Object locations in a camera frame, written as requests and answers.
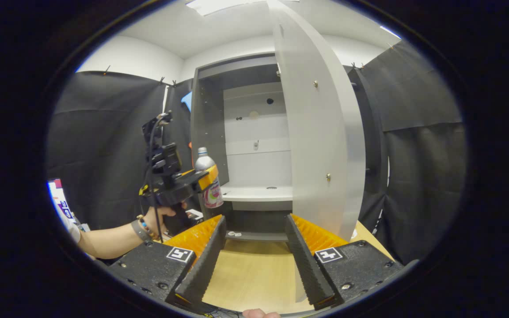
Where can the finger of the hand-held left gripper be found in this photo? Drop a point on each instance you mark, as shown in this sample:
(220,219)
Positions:
(201,179)

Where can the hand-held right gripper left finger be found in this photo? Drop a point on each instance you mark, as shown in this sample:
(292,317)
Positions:
(206,265)

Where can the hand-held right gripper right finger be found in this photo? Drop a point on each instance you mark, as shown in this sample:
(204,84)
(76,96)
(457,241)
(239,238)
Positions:
(305,265)

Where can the silver bottle pink label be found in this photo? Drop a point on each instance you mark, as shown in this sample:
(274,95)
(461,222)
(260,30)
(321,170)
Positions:
(213,197)

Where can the grey cabinet door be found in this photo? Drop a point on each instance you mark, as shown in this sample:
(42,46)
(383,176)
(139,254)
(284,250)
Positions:
(320,132)

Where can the grey wristband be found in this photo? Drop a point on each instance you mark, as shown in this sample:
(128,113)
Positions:
(136,230)

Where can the black backdrop cloth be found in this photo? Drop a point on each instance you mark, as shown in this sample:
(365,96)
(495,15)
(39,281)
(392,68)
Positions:
(104,145)

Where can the person's white printed shirt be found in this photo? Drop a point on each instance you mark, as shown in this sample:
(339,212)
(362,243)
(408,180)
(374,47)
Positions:
(62,207)

